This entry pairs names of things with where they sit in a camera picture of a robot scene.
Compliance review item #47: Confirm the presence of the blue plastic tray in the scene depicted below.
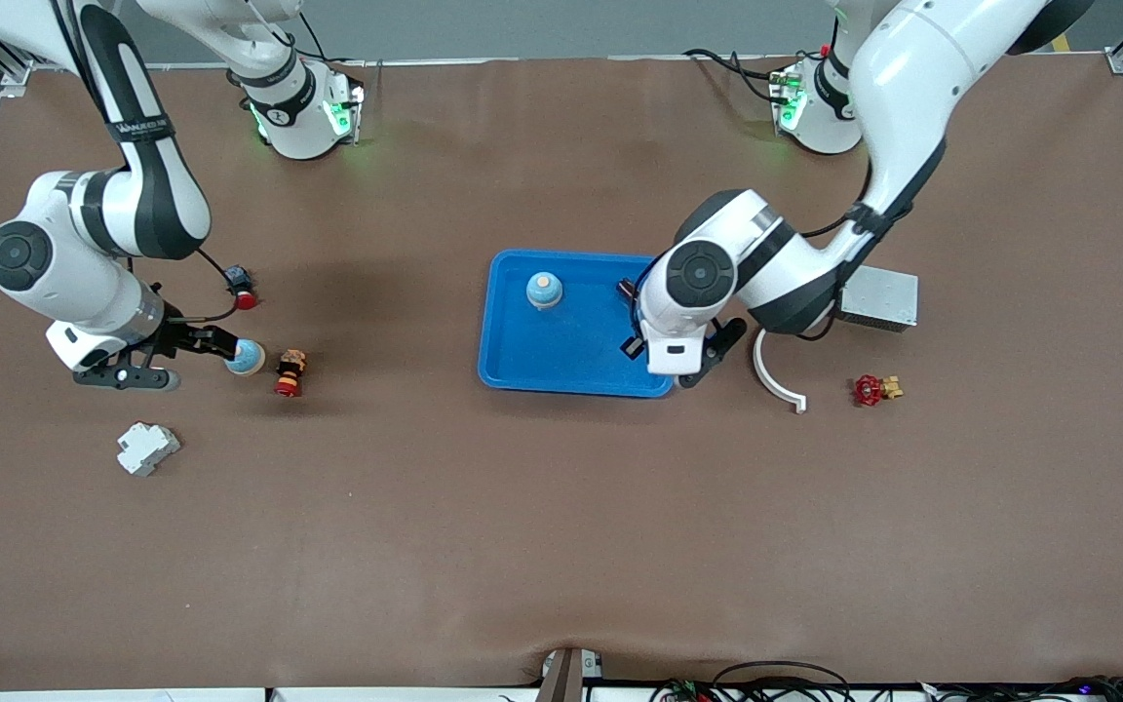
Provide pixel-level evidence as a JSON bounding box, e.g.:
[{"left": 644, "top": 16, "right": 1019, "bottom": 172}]
[{"left": 477, "top": 249, "right": 678, "bottom": 399}]

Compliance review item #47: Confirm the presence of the red push button black body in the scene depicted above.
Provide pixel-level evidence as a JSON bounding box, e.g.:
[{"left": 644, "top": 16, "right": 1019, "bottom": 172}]
[{"left": 223, "top": 265, "right": 259, "bottom": 311}]

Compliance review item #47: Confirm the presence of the white curved plastic clamp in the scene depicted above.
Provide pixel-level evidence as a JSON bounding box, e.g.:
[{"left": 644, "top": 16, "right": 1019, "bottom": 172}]
[{"left": 753, "top": 327, "right": 808, "bottom": 415}]

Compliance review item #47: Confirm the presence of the white circuit breaker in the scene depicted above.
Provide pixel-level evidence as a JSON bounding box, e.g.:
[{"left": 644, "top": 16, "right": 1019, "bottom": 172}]
[{"left": 116, "top": 421, "right": 182, "bottom": 478}]

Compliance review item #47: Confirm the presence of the brown table cover mat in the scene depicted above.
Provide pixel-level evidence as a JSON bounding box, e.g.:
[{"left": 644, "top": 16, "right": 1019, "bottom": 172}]
[{"left": 0, "top": 54, "right": 1123, "bottom": 693}]

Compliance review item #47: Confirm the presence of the silver metal power supply box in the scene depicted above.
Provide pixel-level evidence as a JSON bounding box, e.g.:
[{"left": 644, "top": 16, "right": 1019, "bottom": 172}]
[{"left": 836, "top": 263, "right": 920, "bottom": 334}]

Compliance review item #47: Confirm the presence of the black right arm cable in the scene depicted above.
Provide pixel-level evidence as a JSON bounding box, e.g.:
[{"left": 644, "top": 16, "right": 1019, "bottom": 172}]
[{"left": 157, "top": 246, "right": 243, "bottom": 325}]

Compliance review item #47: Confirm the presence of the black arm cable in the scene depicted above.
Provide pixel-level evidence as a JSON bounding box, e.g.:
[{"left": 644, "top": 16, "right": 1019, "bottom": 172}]
[
  {"left": 795, "top": 200, "right": 879, "bottom": 342},
  {"left": 157, "top": 246, "right": 243, "bottom": 325}
]

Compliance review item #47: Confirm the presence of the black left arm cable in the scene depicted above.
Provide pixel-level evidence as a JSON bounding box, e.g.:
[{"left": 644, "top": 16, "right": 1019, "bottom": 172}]
[{"left": 795, "top": 200, "right": 879, "bottom": 342}]

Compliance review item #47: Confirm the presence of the red handle brass valve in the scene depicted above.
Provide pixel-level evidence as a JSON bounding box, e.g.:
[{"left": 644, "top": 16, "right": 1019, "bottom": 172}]
[{"left": 852, "top": 373, "right": 905, "bottom": 408}]

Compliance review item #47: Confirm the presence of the black base cable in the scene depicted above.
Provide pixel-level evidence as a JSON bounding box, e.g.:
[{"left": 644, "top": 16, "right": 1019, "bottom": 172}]
[{"left": 682, "top": 47, "right": 793, "bottom": 106}]

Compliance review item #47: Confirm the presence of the black looped cable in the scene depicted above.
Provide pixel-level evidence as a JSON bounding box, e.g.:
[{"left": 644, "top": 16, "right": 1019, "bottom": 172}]
[{"left": 713, "top": 660, "right": 852, "bottom": 702}]

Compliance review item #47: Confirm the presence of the grey metal bracket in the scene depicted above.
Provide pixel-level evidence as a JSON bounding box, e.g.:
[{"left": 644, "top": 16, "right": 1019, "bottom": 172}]
[{"left": 535, "top": 646, "right": 606, "bottom": 702}]

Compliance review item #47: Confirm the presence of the black cable bundle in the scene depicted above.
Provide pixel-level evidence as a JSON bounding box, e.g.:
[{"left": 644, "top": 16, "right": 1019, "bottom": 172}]
[{"left": 932, "top": 675, "right": 1123, "bottom": 702}]

